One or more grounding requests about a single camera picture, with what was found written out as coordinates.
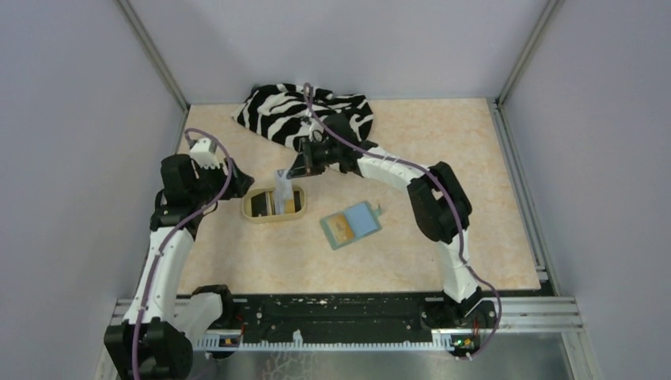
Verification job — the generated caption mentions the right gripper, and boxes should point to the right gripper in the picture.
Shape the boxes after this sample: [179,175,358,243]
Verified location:
[286,136,342,179]

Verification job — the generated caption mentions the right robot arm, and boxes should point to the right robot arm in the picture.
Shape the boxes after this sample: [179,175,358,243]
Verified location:
[288,114,483,326]

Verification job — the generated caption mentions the dark vip card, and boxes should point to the dark vip card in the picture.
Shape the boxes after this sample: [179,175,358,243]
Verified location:
[250,192,269,218]
[293,191,302,213]

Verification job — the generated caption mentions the aluminium front rail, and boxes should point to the aluminium front rail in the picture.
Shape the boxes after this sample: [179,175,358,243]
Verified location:
[104,290,601,379]

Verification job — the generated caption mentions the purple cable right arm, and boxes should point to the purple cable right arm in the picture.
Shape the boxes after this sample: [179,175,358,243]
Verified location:
[302,82,503,360]

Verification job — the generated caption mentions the dark VIP card lower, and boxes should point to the dark VIP card lower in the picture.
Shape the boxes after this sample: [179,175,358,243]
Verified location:
[250,192,269,218]

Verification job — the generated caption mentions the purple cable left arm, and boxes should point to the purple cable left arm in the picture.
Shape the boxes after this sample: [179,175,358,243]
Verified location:
[131,127,233,380]

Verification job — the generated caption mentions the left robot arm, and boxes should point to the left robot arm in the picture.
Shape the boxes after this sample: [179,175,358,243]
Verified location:
[104,154,254,379]

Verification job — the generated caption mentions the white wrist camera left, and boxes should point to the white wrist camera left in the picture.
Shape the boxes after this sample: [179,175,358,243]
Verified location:
[189,138,220,169]

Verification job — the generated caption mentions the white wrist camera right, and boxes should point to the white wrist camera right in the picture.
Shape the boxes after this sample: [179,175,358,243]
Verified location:
[301,118,324,143]

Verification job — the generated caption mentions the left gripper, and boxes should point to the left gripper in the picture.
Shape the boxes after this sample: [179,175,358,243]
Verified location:
[190,156,255,205]

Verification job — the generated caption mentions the zebra striped cloth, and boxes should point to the zebra striped cloth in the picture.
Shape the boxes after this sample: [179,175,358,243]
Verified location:
[231,83,374,150]

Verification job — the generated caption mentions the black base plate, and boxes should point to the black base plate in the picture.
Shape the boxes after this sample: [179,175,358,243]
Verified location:
[209,292,496,344]

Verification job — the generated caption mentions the green card holder wallet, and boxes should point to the green card holder wallet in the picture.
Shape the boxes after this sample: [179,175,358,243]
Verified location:
[320,201,383,250]

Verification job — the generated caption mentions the dark VIP card upper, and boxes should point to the dark VIP card upper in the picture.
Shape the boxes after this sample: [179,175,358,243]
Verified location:
[293,191,302,213]

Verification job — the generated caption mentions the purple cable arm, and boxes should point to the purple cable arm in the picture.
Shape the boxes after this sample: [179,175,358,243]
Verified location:
[131,127,233,380]
[302,82,503,360]

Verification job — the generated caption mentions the white card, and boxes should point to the white card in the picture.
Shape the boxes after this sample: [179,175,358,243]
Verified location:
[275,169,294,215]

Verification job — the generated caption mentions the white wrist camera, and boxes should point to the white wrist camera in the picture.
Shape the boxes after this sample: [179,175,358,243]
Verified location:
[301,118,324,143]
[189,138,220,169]

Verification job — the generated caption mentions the beige oval tray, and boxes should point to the beige oval tray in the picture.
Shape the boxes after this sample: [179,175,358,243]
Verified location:
[241,185,307,224]

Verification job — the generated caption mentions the yellow card in holder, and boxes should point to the yellow card in holder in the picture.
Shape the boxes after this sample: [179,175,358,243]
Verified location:
[326,213,354,245]

